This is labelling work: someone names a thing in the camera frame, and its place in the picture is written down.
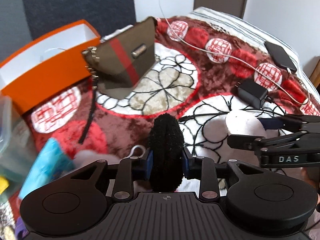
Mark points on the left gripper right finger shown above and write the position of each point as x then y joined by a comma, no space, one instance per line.
187,161

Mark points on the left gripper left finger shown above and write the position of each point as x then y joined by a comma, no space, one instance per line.
148,162

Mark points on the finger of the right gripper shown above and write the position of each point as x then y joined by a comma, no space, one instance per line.
253,142
292,123

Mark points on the black scrubbing sponge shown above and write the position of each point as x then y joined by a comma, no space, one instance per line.
166,143

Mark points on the black power adapter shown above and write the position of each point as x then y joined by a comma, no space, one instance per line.
251,93

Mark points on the black smartphone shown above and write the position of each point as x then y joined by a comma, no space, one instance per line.
280,57

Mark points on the striped bed sheet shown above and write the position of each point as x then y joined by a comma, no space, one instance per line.
246,31

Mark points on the red floral blanket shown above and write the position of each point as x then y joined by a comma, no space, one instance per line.
198,66

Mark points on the teal tissue packet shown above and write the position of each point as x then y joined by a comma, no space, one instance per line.
50,163

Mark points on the brown handbag red stripe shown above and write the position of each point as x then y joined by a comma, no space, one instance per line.
122,61

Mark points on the orange cardboard box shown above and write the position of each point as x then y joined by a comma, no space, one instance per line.
47,65

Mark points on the purple cloth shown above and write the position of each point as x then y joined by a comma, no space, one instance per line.
20,230

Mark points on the dark blue felt panel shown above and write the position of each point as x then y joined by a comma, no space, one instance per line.
105,16

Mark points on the grey felt panel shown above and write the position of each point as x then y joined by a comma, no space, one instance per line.
14,28

